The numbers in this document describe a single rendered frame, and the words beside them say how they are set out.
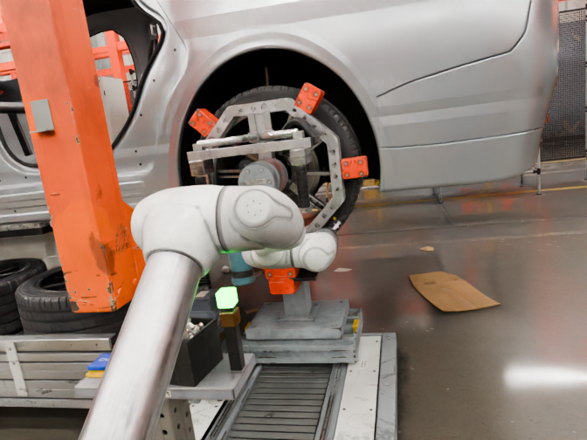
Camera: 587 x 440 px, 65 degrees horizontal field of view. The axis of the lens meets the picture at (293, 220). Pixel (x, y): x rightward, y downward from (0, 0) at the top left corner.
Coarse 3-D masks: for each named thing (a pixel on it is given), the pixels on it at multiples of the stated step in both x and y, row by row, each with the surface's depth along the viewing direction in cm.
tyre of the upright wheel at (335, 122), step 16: (240, 96) 173; (256, 96) 172; (272, 96) 171; (288, 96) 169; (320, 112) 168; (336, 112) 171; (336, 128) 168; (352, 128) 182; (352, 144) 169; (352, 192) 172; (352, 208) 176
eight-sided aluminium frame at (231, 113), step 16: (224, 112) 167; (240, 112) 166; (256, 112) 165; (272, 112) 168; (288, 112) 162; (304, 112) 161; (224, 128) 169; (320, 128) 161; (336, 144) 161; (336, 160) 162; (208, 176) 174; (336, 176) 168; (336, 192) 165; (336, 208) 166; (320, 224) 169
